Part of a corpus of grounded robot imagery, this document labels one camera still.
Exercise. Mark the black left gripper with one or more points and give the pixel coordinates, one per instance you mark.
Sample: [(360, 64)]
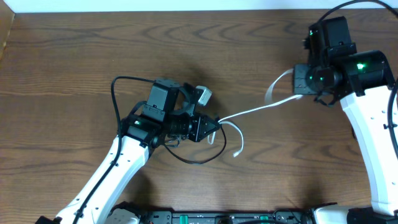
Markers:
[(201, 126)]

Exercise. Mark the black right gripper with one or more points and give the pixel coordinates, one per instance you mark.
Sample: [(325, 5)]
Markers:
[(300, 86)]

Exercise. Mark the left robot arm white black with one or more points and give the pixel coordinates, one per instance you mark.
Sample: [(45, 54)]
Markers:
[(167, 115)]

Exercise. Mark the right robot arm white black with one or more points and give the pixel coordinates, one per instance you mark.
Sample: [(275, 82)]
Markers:
[(364, 86)]

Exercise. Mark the wooden side panel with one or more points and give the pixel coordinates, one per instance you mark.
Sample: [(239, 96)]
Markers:
[(6, 19)]

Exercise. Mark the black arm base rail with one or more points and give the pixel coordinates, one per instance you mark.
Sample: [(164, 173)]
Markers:
[(128, 212)]

